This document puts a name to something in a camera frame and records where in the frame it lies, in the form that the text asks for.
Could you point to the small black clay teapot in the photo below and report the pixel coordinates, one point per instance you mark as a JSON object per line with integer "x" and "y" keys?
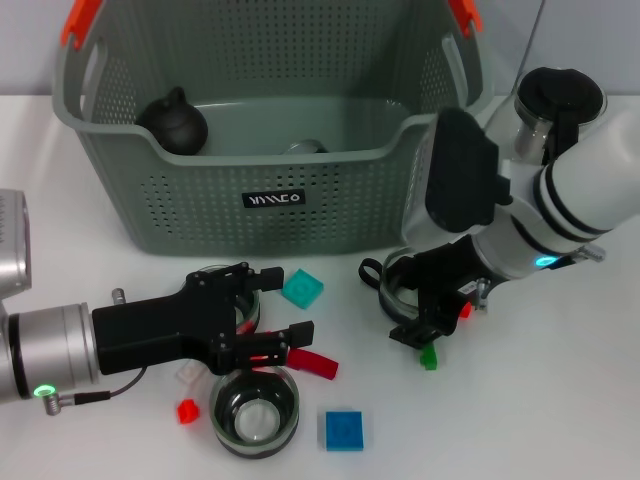
{"x": 175, "y": 127}

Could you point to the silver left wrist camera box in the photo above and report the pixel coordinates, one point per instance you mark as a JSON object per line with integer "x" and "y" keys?
{"x": 15, "y": 240}

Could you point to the metal plug gripper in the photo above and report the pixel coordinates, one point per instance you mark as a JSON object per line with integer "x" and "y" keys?
{"x": 481, "y": 292}
{"x": 118, "y": 296}

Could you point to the blue square building block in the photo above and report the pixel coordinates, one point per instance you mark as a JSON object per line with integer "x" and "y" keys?
{"x": 344, "y": 431}

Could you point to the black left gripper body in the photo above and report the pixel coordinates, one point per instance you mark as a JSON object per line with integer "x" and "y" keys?
{"x": 150, "y": 330}

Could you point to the dark red curved block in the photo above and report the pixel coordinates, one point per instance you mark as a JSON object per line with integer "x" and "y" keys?
{"x": 322, "y": 367}

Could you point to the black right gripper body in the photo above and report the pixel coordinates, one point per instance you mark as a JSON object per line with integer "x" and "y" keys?
{"x": 445, "y": 270}

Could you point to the glass teapot black lid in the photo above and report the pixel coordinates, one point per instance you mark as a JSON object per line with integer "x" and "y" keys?
{"x": 557, "y": 90}

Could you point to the teal square building block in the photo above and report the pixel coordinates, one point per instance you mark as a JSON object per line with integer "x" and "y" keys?
{"x": 302, "y": 290}

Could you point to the metal plug right gripper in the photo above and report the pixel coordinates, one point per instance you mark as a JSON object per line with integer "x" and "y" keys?
{"x": 481, "y": 292}

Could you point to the small red building block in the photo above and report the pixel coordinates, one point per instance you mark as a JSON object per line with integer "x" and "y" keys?
{"x": 466, "y": 310}
{"x": 187, "y": 411}

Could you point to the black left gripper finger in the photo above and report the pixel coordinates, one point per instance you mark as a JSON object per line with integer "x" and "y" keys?
{"x": 302, "y": 334}
{"x": 270, "y": 280}

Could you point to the clear white flat block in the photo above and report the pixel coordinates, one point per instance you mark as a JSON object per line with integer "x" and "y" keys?
{"x": 190, "y": 374}

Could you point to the grey-green perforated storage bin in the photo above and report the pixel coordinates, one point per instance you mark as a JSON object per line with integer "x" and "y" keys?
{"x": 325, "y": 225}

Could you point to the metal plug left gripper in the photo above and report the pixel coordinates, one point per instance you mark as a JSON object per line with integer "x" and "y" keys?
{"x": 118, "y": 296}

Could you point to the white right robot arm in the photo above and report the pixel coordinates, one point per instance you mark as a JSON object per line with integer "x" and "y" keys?
{"x": 590, "y": 175}

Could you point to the green notched building block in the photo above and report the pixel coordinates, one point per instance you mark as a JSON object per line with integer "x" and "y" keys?
{"x": 429, "y": 359}

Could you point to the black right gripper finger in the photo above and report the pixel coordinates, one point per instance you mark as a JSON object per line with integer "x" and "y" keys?
{"x": 432, "y": 312}
{"x": 415, "y": 336}

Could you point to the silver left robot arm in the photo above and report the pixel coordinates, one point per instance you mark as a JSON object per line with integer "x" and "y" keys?
{"x": 50, "y": 345}

